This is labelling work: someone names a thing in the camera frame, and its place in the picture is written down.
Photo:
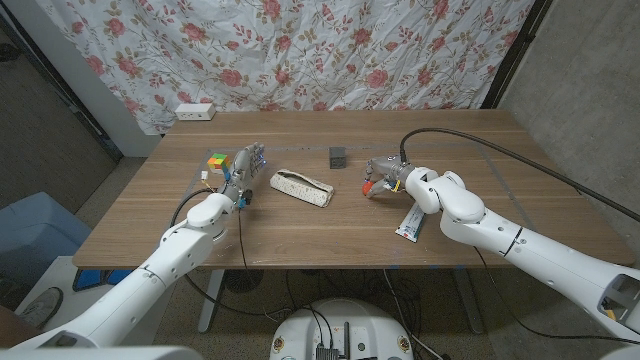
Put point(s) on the black round floor object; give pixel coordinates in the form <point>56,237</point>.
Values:
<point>242,281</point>

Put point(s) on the blue floor object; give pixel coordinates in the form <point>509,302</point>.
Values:
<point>92,280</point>

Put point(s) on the cream patterned pen bag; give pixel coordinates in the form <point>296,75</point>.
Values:
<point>300,187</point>

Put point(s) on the grey sneaker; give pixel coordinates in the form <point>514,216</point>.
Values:
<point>42,307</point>

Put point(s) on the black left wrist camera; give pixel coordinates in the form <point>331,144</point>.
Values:
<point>245,199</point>

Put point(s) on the black backdrop pole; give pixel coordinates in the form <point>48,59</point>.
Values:
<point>107,142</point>
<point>518,47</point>

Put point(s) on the floral rose backdrop cloth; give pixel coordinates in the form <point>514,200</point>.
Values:
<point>300,50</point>

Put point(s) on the multicolour Rubik's cube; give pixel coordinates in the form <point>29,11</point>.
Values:
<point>217,162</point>

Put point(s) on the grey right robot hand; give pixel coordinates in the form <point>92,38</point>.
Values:
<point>387,172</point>

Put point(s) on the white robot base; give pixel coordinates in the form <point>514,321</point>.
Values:
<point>345,320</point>

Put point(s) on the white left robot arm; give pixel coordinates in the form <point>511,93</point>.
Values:
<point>150,285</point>

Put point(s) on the pale blue bin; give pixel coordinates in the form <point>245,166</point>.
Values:
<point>35,235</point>

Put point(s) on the white power strip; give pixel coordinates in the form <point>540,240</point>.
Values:
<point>195,112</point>

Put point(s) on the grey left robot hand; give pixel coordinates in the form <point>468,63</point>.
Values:
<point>245,167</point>

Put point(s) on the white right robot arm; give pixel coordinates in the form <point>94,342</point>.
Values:
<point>525,250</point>

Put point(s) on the white toothpaste tube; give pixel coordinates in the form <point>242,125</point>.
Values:
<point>411,225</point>

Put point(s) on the red strawberry toy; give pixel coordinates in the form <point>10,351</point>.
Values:
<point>367,187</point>

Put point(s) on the white table leg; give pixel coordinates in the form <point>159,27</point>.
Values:
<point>210,300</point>

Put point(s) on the white robot torso edge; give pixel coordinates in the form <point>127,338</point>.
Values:
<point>100,354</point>

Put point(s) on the person's leg brown trousers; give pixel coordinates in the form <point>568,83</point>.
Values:
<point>10,327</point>

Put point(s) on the dark grey block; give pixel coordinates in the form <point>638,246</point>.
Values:
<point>338,158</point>

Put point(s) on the grey table leg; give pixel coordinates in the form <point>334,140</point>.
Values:
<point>470,305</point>

